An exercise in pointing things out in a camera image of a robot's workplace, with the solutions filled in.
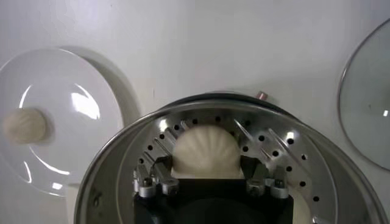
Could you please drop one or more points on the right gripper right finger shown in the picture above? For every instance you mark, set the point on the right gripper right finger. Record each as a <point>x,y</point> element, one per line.
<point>262,182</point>

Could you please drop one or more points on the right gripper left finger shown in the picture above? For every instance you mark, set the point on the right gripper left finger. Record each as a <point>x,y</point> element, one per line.
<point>161,179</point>

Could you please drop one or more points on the white steamed baozi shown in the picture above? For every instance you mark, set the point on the white steamed baozi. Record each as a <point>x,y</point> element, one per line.
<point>207,149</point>
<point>24,126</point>
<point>301,210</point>

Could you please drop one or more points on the round glass pot lid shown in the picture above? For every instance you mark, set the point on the round glass pot lid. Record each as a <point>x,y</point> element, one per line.
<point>365,106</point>

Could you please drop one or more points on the perforated steel steamer basket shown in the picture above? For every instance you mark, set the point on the perforated steel steamer basket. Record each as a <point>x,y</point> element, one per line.
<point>122,158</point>

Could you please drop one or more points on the large white round plate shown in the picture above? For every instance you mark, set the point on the large white round plate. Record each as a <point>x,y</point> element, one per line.
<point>76,137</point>

